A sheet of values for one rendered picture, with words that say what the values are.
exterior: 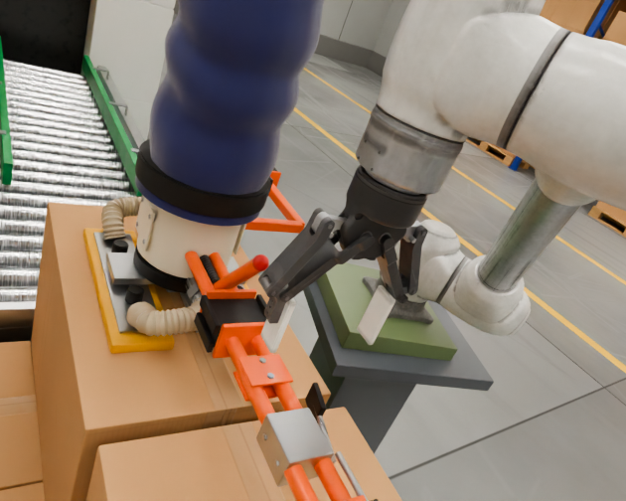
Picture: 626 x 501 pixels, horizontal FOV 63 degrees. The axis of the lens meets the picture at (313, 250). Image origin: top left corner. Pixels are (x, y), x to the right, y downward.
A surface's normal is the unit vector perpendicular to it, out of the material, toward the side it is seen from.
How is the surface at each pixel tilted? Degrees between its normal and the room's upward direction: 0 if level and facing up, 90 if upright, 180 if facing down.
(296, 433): 0
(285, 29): 78
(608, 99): 72
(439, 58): 91
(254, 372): 0
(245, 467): 0
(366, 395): 90
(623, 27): 90
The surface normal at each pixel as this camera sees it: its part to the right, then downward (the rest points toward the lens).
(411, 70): -0.66, 0.22
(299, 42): 0.71, 0.44
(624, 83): -0.21, -0.22
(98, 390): 0.34, -0.82
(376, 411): 0.22, 0.54
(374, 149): -0.83, -0.04
